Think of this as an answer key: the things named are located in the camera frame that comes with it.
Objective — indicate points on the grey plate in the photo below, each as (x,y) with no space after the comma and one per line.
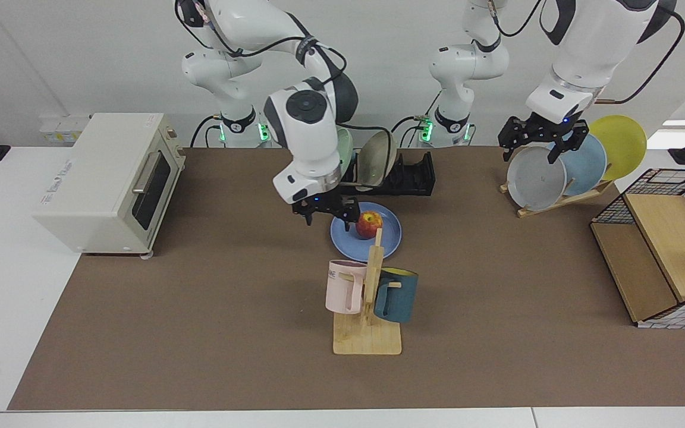
(536,181)

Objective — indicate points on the wooden plate rack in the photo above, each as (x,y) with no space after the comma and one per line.
(580,194)

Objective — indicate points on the pale toaster oven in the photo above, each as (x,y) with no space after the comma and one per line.
(93,184)

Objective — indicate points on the pink cup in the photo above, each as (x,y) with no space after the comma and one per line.
(342,291)

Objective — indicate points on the black dish rack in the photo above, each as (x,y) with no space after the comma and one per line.
(414,175)

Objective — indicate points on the brown table cloth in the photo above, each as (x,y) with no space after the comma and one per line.
(200,345)

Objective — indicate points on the light blue plate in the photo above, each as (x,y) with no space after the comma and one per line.
(586,163)

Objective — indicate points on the beige plate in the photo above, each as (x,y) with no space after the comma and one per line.
(378,160)

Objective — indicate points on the wooden cup stand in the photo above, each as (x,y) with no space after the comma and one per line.
(366,339)

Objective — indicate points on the white wall socket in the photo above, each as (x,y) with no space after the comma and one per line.
(63,129)

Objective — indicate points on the dark blue cup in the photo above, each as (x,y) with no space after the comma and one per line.
(399,297)

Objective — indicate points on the red yellow apple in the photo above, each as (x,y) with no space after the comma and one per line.
(369,226)

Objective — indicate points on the green plate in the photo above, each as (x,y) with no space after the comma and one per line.
(345,148)

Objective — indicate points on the yellow plate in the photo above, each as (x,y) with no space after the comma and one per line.
(619,142)

